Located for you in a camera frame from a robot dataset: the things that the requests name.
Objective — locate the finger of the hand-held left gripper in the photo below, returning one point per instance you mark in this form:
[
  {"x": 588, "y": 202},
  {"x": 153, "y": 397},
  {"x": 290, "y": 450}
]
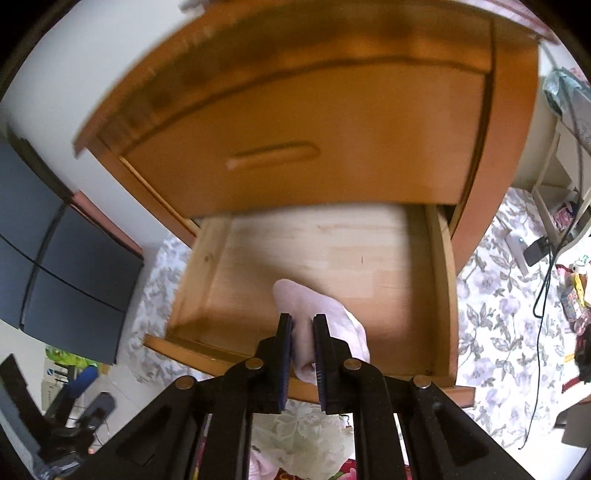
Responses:
[
  {"x": 81, "y": 383},
  {"x": 97, "y": 410}
]

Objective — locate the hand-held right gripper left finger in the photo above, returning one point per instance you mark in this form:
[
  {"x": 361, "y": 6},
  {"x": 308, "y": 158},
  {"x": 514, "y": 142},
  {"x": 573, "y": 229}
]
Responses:
[{"x": 286, "y": 369}]

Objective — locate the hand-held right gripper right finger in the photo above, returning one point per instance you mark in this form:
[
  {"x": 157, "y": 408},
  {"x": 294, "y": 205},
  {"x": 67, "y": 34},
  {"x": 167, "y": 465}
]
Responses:
[{"x": 321, "y": 369}]

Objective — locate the pink cloth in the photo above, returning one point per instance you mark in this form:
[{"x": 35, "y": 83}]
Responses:
[{"x": 302, "y": 323}]

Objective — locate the cream lace garment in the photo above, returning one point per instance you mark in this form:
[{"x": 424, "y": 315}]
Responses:
[{"x": 300, "y": 438}]

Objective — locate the green printed package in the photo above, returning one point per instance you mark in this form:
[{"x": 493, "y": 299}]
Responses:
[{"x": 64, "y": 357}]

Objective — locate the red patterned cloth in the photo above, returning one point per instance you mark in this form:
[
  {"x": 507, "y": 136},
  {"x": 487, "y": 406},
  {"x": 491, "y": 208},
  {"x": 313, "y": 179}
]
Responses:
[{"x": 332, "y": 474}]

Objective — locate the dark blue cabinet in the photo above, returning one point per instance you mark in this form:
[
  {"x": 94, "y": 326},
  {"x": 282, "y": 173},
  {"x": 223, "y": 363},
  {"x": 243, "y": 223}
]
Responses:
[{"x": 60, "y": 277}]

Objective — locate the pink board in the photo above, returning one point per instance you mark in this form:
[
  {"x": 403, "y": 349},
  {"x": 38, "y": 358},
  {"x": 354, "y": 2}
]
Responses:
[{"x": 111, "y": 226}]

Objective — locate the floral blanket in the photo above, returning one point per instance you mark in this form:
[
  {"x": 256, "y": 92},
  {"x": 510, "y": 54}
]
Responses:
[{"x": 494, "y": 314}]

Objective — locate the white power strip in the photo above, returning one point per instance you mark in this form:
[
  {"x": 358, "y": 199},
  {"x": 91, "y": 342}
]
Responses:
[{"x": 517, "y": 249}]

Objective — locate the black power adapter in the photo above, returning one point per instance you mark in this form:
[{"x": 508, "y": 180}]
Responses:
[{"x": 538, "y": 251}]

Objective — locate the black lace cloth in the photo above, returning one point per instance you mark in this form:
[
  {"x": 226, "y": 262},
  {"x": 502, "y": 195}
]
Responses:
[{"x": 582, "y": 355}]

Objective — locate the pile of colourful small items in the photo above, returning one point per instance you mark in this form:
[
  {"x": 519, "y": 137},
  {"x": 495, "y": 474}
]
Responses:
[{"x": 577, "y": 295}]

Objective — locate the white cut-out rack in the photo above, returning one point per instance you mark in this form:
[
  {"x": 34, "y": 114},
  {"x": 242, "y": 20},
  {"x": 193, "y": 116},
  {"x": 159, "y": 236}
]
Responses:
[{"x": 554, "y": 194}]

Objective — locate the wooden nightstand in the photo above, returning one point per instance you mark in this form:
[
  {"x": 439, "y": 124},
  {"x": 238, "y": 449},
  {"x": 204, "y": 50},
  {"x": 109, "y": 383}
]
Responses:
[{"x": 508, "y": 138}]

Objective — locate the crumpled plastic bag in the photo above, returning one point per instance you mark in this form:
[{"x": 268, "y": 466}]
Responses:
[{"x": 561, "y": 90}]

